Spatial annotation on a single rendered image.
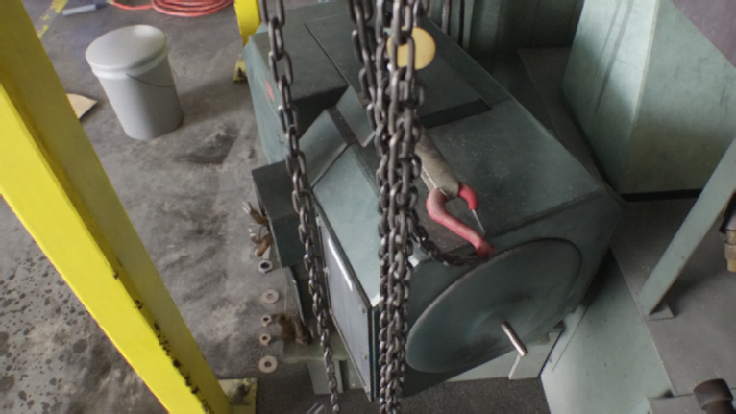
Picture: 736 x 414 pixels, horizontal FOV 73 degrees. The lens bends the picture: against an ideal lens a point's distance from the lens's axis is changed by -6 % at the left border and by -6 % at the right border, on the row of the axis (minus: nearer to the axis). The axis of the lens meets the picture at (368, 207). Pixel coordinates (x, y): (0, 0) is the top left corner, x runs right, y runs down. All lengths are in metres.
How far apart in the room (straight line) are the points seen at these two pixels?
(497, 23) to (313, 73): 0.74
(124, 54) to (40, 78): 1.50
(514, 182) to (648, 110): 0.39
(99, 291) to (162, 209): 1.13
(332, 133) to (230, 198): 1.16
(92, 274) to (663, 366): 0.91
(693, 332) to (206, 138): 1.86
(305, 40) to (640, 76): 0.62
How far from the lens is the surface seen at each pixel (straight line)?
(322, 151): 0.87
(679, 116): 1.15
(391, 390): 0.67
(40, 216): 0.81
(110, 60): 2.20
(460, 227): 0.69
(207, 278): 1.78
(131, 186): 2.18
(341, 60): 0.97
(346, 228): 0.78
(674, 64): 1.10
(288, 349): 1.25
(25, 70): 0.69
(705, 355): 1.03
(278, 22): 0.38
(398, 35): 0.30
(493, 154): 0.83
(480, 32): 1.55
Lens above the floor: 1.38
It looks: 47 degrees down
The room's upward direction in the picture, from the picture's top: 2 degrees counter-clockwise
